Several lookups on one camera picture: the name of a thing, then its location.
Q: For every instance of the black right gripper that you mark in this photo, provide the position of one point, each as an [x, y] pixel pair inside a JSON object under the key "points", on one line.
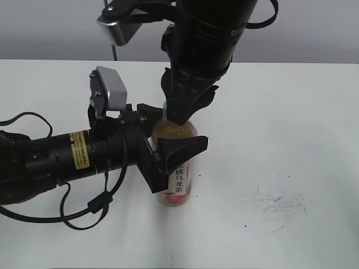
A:
{"points": [[200, 50]]}

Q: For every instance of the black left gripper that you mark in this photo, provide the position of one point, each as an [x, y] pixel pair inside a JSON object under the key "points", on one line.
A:
{"points": [[123, 141]]}

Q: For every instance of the oolong tea bottle pink label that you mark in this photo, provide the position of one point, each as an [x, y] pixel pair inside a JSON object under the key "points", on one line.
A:
{"points": [[180, 181]]}

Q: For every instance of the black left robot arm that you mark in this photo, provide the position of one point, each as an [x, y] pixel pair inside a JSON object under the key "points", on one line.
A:
{"points": [[32, 167]]}

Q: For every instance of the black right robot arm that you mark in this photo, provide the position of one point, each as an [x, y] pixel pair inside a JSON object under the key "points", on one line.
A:
{"points": [[238, 11]]}

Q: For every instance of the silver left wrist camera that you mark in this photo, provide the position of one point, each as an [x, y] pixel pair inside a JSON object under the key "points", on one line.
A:
{"points": [[108, 92]]}

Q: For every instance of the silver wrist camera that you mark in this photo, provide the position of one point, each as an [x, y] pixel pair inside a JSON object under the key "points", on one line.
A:
{"points": [[108, 92], [119, 33]]}

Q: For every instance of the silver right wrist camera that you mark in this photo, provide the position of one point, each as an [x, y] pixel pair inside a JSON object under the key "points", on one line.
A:
{"points": [[119, 33]]}

